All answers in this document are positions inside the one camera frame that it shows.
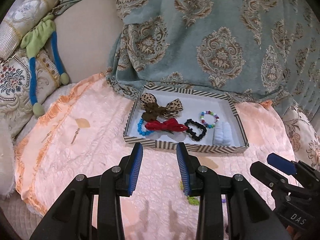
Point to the pink satin quilted cover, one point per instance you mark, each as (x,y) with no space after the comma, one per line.
(158,209)

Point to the teal damask blanket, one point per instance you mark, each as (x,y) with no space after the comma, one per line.
(252,50)

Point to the black scrunchie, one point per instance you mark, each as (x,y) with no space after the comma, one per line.
(195,130)

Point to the beige pillow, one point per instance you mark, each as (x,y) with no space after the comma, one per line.
(86,34)

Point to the striped cardboard tray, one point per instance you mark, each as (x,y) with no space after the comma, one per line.
(194,103)

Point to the leopard print hair bow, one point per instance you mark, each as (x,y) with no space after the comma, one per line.
(152,110)

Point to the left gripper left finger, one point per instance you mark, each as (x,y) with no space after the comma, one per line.
(89,207)

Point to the green blue plush toy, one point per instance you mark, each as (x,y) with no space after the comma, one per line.
(33,42)

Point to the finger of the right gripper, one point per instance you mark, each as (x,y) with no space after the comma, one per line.
(282,164)

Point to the white fluffy scrunchie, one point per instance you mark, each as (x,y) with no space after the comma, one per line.
(222,134)

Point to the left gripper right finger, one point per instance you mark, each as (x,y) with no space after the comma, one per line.
(228,205)

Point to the red velvet hair bow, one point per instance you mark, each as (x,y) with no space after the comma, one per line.
(171,125)

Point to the cream bolster pillow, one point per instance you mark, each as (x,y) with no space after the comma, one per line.
(20,21)

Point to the embroidered floral cushion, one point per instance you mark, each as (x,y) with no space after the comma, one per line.
(16,106)

